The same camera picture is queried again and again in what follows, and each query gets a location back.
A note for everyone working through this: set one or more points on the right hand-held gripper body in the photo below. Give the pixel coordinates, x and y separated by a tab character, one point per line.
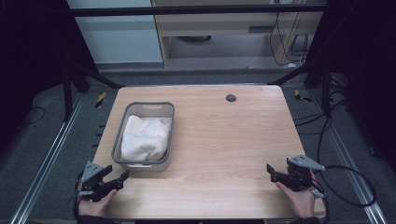
300	175

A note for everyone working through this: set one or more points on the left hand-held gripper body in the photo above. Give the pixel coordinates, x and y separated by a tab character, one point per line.
93	179

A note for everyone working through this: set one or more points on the grey plastic basket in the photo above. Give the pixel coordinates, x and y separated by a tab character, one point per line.
123	146

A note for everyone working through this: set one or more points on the white towel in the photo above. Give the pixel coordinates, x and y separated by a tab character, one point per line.
144	140

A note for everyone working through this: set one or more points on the person's right hand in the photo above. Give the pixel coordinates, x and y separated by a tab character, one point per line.
300	202

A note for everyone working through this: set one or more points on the person's left hand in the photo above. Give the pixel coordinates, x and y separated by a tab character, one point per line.
95	207

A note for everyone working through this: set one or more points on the yellow black tape strip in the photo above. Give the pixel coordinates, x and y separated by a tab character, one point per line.
100	99
299	95

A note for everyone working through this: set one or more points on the dark round table grommet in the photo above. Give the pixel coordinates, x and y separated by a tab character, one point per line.
231	98

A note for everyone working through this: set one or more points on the black metal stand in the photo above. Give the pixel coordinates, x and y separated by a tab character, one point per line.
67	93
326	93

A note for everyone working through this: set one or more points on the black curtain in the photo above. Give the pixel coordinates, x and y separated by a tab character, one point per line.
31	62
367	62

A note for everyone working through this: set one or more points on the white cabinet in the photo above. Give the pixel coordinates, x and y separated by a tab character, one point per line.
121	40

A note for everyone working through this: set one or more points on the light wooden desk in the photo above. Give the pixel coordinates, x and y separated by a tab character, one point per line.
218	25

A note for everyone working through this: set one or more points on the black horizontal bar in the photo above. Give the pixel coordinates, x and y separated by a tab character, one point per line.
186	10

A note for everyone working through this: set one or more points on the aluminium floor rail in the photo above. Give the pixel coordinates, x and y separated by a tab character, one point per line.
348	161
46	161

